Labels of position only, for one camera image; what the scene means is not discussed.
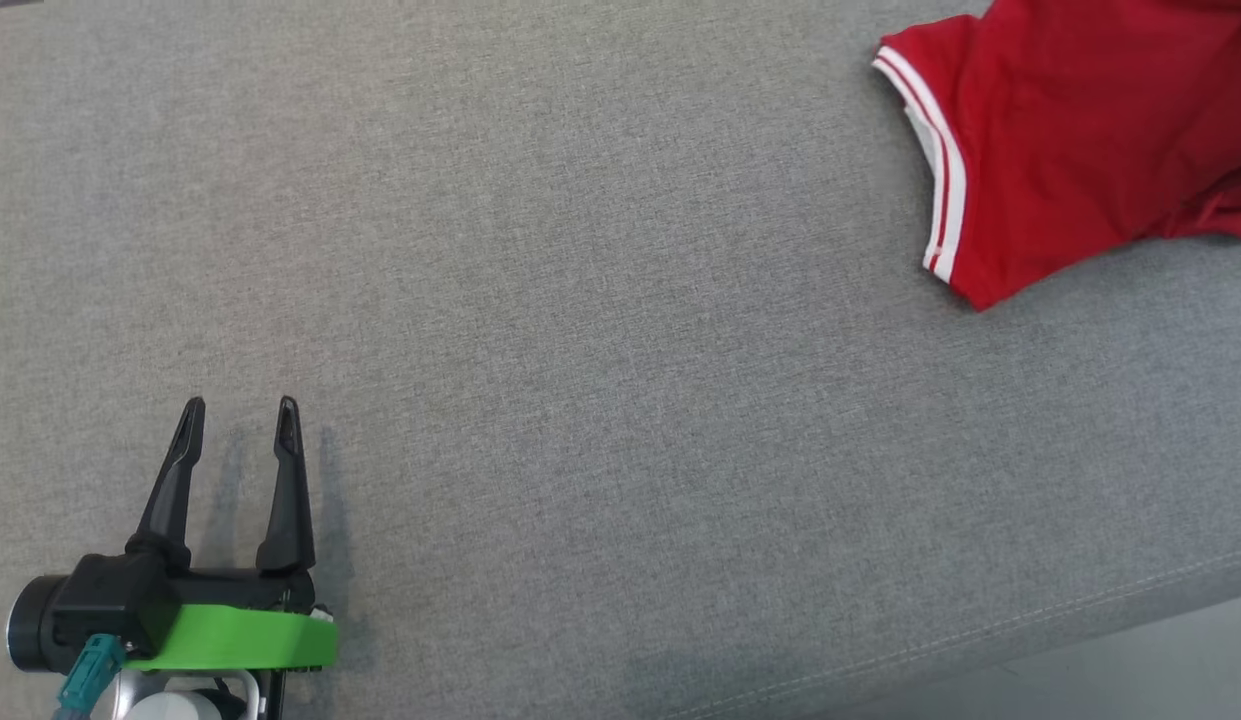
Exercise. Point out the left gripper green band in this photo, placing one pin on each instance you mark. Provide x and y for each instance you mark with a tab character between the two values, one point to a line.
240	635

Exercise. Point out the red basketball jersey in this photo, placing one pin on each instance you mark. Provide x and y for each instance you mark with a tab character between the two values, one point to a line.
1080	130

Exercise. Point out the grey fabric sofa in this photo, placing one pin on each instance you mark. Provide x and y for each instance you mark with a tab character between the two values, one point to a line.
580	350

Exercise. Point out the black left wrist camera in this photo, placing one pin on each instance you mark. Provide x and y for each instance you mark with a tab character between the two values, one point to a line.
90	600

